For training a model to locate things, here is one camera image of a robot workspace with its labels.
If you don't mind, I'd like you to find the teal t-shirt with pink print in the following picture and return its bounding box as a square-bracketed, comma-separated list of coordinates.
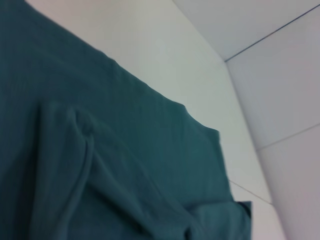
[0, 0, 254, 240]

